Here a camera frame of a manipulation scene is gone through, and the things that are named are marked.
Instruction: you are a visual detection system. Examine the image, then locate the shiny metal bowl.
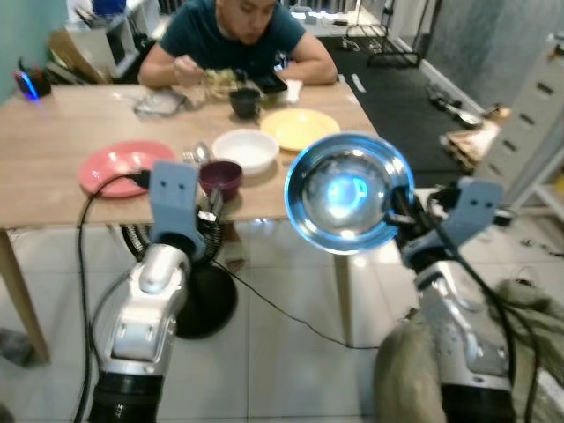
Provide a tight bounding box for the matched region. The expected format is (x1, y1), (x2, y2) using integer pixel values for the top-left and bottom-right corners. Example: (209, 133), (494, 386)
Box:
(284, 132), (415, 256)

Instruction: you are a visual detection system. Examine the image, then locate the dark purple cup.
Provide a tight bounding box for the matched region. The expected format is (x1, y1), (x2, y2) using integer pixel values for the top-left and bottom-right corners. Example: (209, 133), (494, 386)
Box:
(197, 160), (244, 202)

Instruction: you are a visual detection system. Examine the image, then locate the short metal spoon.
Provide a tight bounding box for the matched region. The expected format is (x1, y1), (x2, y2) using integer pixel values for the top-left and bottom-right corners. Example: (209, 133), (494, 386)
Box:
(189, 141), (213, 167)

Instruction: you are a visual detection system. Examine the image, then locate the white bowl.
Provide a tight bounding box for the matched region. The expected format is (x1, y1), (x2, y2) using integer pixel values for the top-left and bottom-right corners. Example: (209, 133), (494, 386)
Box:
(211, 129), (280, 175)

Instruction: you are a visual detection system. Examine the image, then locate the small wooden pallet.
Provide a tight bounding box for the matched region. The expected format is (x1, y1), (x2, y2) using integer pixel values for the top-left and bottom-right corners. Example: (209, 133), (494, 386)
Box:
(439, 123), (503, 173)

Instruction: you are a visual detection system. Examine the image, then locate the black floor fan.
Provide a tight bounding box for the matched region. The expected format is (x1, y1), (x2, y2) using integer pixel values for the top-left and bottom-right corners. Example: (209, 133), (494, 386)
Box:
(119, 216), (239, 340)

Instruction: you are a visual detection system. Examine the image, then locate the black floor mat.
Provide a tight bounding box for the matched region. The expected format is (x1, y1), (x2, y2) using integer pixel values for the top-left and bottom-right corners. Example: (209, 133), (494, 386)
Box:
(317, 35), (486, 188)

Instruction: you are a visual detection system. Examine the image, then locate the pink plate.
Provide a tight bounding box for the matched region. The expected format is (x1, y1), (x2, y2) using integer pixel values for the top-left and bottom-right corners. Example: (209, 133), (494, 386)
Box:
(78, 139), (177, 198)

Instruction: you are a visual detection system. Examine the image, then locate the light metal table leg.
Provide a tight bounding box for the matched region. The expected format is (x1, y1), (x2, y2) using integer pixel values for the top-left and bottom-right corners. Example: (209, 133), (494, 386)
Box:
(333, 254), (355, 346)

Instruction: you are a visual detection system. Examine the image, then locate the dark teal mug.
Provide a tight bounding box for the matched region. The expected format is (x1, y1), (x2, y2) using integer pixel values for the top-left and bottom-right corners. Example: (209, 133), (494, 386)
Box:
(229, 86), (263, 120)

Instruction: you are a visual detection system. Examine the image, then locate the clear glass dish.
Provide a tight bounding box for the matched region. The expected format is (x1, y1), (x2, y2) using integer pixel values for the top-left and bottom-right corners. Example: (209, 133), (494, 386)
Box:
(134, 91), (189, 118)

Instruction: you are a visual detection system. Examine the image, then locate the yellow plate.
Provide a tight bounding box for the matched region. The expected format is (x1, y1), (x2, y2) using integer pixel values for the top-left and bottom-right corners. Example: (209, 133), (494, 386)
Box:
(260, 108), (342, 152)

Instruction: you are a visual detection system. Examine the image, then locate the white shelf unit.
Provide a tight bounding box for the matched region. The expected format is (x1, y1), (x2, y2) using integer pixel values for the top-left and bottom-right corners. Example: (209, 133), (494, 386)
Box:
(529, 167), (564, 221)

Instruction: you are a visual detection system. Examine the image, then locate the plate of noodles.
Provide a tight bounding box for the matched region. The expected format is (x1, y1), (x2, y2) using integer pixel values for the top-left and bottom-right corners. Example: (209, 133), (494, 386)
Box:
(203, 69), (252, 102)

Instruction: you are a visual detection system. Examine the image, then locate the white drawer cabinet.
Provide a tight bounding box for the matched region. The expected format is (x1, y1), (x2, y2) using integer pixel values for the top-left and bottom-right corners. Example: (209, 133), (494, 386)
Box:
(476, 35), (564, 186)

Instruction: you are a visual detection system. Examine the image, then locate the black phone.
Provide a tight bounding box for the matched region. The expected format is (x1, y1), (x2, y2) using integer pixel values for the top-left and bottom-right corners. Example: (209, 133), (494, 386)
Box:
(251, 72), (289, 96)

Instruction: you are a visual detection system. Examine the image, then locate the white paper napkin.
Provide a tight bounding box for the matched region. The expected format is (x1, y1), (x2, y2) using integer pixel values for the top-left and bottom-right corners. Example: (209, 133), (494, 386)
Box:
(284, 79), (305, 105)

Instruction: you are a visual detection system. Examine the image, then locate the black metal rack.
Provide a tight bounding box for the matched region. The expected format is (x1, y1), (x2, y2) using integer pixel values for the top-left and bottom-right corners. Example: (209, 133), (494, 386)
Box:
(344, 0), (422, 70)

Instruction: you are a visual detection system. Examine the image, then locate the man in dark t-shirt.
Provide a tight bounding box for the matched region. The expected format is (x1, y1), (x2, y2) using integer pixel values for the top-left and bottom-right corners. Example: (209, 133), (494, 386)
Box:
(138, 0), (340, 89)

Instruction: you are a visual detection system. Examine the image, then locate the wooden table leg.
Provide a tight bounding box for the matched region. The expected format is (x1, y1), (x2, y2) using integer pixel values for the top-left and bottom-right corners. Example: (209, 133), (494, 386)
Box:
(0, 229), (49, 364)

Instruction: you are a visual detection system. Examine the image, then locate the black device with blue light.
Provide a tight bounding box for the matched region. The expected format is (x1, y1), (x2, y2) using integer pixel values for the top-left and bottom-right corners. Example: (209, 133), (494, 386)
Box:
(13, 60), (52, 100)

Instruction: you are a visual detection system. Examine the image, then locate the grey slipper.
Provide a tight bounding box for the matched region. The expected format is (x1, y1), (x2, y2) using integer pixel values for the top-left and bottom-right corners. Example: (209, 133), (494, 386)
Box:
(0, 328), (36, 367)

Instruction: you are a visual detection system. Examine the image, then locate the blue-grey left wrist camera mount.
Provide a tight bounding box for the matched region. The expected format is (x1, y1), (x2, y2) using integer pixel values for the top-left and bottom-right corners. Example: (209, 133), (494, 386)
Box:
(148, 160), (205, 256)

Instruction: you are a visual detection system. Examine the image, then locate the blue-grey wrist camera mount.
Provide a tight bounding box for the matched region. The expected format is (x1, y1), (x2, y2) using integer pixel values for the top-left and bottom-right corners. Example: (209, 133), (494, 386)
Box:
(401, 176), (505, 270)
(148, 160), (205, 256)

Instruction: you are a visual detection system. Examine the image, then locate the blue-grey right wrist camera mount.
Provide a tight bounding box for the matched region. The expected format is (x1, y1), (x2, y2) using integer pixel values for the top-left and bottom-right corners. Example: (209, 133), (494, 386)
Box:
(401, 176), (505, 270)

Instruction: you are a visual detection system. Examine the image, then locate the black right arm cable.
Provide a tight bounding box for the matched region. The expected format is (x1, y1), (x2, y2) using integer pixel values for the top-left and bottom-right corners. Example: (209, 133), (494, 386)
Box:
(423, 211), (540, 423)

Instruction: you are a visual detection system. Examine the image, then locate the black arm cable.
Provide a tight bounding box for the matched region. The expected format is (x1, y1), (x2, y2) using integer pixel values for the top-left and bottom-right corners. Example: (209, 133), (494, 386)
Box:
(423, 211), (540, 423)
(75, 172), (151, 423)

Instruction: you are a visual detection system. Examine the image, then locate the thin black floor cable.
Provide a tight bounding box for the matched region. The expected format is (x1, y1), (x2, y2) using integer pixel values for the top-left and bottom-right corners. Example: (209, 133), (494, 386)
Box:
(211, 260), (380, 350)

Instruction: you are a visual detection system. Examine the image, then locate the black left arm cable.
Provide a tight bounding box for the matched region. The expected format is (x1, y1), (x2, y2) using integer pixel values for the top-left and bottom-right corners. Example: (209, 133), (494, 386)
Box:
(75, 172), (151, 423)

